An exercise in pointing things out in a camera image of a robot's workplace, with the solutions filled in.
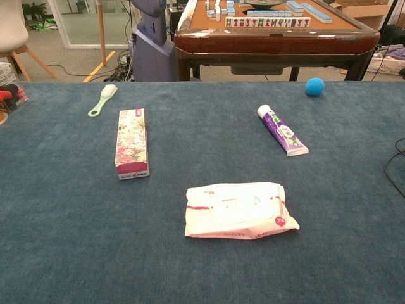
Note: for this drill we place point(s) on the white wet wipes pack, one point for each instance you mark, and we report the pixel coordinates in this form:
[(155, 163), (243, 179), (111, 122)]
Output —
[(234, 212)]

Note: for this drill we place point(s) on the floral long carton box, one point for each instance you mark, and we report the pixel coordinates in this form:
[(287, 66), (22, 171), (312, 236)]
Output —
[(132, 142)]

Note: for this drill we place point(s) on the clear plastic box with toys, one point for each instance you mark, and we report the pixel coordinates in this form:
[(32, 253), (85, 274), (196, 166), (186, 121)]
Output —
[(14, 96)]

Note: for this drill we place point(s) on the cardboard box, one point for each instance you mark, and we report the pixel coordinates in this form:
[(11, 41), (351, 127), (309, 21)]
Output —
[(364, 9)]

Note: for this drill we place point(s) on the purple toothpaste tube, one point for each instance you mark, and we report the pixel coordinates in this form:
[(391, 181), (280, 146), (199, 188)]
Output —
[(283, 131)]

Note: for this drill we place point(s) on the blue felt table cover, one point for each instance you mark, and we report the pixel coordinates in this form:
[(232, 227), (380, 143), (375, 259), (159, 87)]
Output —
[(202, 253)]

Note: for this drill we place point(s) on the blue grey machine base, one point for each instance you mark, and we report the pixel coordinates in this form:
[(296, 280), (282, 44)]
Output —
[(152, 54)]

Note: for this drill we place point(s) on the brown mahjong table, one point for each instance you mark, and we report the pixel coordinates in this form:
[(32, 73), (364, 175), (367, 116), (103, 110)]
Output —
[(272, 42)]

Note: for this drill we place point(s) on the blue ball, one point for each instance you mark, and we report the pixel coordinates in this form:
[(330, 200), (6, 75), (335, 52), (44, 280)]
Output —
[(314, 87)]

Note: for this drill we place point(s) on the blue white mahjong tile stack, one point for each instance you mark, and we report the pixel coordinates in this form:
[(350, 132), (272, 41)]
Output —
[(295, 6), (218, 9)]

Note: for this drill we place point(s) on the blue white mahjong tile row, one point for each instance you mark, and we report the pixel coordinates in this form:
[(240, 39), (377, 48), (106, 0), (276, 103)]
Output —
[(318, 13), (269, 13)]

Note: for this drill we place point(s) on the wooden pole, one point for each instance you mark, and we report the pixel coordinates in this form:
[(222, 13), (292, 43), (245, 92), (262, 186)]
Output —
[(101, 35)]

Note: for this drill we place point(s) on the dark faced mahjong tile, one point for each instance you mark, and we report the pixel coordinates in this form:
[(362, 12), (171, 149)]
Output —
[(294, 22)]

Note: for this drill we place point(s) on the white plastic basket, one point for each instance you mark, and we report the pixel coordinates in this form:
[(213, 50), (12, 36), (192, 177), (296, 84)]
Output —
[(384, 65)]

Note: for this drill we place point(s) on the purple cloth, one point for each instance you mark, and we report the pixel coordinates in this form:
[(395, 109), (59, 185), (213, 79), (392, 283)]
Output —
[(397, 53)]

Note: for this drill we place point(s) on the green potted plant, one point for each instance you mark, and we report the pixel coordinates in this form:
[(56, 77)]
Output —
[(33, 10)]

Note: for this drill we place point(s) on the white chair wooden legs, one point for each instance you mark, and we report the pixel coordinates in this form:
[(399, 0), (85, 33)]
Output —
[(11, 28)]

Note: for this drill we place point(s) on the black tripod stand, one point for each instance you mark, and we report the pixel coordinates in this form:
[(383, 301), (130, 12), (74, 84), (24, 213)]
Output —
[(388, 16)]

